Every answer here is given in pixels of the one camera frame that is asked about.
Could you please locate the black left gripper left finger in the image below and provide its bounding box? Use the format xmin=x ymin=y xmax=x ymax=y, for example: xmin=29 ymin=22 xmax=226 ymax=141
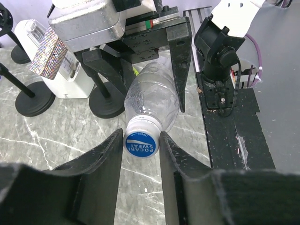
xmin=52 ymin=128 xmax=123 ymax=177

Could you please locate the glitter silver microphone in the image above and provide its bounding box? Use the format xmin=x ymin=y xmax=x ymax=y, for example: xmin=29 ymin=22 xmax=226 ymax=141
xmin=29 ymin=26 xmax=68 ymax=80

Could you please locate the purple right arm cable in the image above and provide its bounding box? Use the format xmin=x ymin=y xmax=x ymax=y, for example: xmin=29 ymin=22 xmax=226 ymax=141
xmin=245 ymin=0 xmax=293 ymax=89

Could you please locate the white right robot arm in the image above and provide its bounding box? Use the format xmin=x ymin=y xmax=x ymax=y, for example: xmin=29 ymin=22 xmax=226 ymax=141
xmin=82 ymin=0 xmax=263 ymax=112

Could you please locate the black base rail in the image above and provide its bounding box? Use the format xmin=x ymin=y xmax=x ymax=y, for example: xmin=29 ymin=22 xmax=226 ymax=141
xmin=184 ymin=8 xmax=275 ymax=170

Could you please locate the clear bottle blue ring cap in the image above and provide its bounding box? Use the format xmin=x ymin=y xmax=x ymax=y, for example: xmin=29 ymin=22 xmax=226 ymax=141
xmin=123 ymin=57 xmax=181 ymax=134

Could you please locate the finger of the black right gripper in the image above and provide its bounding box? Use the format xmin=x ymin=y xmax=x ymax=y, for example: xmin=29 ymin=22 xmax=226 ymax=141
xmin=166 ymin=23 xmax=192 ymax=113
xmin=82 ymin=49 xmax=128 ymax=96

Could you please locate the green toy brick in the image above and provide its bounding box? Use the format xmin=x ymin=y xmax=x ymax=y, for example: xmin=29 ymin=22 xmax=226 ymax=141
xmin=133 ymin=67 xmax=139 ymax=76

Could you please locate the black empty microphone stand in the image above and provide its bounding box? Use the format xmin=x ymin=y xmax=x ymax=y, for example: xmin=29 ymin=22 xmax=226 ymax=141
xmin=0 ymin=4 xmax=31 ymax=64

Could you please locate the purple microphone on stand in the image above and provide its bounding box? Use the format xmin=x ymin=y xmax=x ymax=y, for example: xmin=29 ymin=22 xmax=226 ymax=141
xmin=0 ymin=64 xmax=56 ymax=117

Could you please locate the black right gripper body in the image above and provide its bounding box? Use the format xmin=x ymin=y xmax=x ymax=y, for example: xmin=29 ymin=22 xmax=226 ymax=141
xmin=121 ymin=7 xmax=190 ymax=63

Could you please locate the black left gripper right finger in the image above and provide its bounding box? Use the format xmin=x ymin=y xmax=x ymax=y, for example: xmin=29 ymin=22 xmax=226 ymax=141
xmin=159 ymin=132 xmax=212 ymax=180

